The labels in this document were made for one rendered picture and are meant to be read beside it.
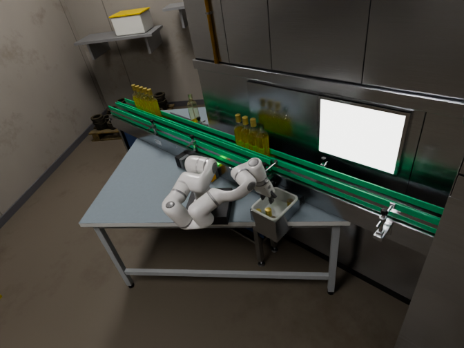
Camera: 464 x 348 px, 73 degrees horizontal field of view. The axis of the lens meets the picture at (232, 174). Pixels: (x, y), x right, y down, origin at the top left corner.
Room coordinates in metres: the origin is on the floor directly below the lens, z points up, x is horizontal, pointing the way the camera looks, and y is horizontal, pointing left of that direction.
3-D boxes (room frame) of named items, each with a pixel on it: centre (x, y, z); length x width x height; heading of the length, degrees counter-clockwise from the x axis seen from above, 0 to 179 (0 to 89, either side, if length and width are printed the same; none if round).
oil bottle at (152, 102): (2.41, 0.52, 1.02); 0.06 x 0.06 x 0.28; 41
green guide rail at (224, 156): (2.08, 0.40, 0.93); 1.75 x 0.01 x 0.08; 41
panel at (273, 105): (1.47, -0.49, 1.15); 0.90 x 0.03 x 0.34; 41
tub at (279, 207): (1.25, -0.20, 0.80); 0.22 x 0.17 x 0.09; 131
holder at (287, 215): (1.27, -0.22, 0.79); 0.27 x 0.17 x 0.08; 131
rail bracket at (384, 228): (0.92, -0.62, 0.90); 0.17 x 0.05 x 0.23; 131
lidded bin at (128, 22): (4.43, 0.90, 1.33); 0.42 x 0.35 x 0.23; 77
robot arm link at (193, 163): (1.38, 0.17, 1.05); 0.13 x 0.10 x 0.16; 58
